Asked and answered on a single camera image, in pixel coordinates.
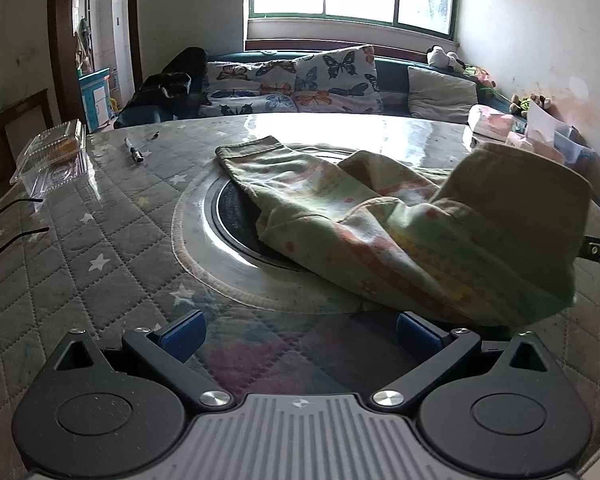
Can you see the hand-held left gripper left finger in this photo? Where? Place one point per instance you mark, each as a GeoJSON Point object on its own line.
{"type": "Point", "coordinates": [184, 336]}

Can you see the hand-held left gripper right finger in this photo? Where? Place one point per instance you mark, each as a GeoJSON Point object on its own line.
{"type": "Point", "coordinates": [416, 336]}

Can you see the green patterned shirt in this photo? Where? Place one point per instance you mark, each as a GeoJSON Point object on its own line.
{"type": "Point", "coordinates": [380, 220]}

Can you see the hanging clothes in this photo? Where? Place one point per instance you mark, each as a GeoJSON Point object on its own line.
{"type": "Point", "coordinates": [83, 40]}

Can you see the plastic wrapped tissue pack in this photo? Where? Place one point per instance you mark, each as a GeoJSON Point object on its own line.
{"type": "Point", "coordinates": [565, 147]}

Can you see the grey quilted star table cover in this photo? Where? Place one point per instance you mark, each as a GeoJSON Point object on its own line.
{"type": "Point", "coordinates": [105, 220]}

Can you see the white paper sheet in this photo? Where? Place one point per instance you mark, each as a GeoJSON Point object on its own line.
{"type": "Point", "coordinates": [542, 122]}

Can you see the small brown plush toys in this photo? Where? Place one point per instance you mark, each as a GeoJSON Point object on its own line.
{"type": "Point", "coordinates": [527, 102]}

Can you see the pink tissue pack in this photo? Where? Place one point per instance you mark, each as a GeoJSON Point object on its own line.
{"type": "Point", "coordinates": [490, 122]}

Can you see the black marker pen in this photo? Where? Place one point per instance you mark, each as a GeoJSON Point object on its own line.
{"type": "Point", "coordinates": [134, 150]}

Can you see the clear plastic food container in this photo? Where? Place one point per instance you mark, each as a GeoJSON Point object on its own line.
{"type": "Point", "coordinates": [55, 175]}

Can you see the pink plush toy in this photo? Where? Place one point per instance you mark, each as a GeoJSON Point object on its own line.
{"type": "Point", "coordinates": [485, 78]}

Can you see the grey pillow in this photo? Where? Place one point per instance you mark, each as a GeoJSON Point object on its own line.
{"type": "Point", "coordinates": [440, 94]}

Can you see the black bag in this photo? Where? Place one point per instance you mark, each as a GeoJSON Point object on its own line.
{"type": "Point", "coordinates": [172, 85]}

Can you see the white plush toy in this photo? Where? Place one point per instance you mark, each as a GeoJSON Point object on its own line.
{"type": "Point", "coordinates": [442, 57]}

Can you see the blue cabinet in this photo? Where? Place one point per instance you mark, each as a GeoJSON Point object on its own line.
{"type": "Point", "coordinates": [95, 95]}

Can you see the blue sofa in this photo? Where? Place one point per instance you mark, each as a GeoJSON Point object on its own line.
{"type": "Point", "coordinates": [395, 77]}

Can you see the butterfly print cushion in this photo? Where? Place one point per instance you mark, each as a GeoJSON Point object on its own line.
{"type": "Point", "coordinates": [250, 85]}
{"type": "Point", "coordinates": [340, 75]}

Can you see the dark wooden chair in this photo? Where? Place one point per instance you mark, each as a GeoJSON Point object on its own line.
{"type": "Point", "coordinates": [25, 115]}

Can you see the dark wooden door frame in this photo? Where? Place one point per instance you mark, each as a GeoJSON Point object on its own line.
{"type": "Point", "coordinates": [62, 35]}

